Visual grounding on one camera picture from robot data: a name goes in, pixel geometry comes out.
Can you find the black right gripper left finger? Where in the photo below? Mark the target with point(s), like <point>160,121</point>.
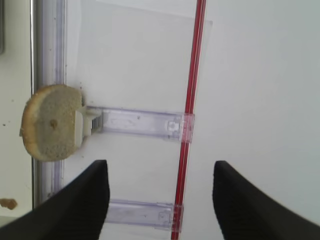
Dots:
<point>77,212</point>

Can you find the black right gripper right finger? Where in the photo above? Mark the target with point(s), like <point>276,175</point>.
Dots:
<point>244,212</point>

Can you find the food scrap on tray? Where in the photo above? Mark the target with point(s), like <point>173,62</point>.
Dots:
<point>8,203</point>

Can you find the metal serving tray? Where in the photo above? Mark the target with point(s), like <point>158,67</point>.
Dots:
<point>15,90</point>

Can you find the right lower clear holder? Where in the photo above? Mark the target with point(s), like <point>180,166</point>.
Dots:
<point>158,215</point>

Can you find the clear holder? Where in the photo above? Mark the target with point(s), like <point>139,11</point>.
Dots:
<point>158,215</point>
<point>169,126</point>

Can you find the white pusher block bun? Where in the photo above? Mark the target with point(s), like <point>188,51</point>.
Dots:
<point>88,120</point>

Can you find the right upper clear holder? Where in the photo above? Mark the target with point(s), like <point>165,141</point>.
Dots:
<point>169,126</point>

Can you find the right red strip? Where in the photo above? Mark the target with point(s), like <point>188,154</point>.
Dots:
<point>189,110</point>

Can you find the right long clear rail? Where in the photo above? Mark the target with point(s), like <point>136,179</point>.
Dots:
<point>48,20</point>

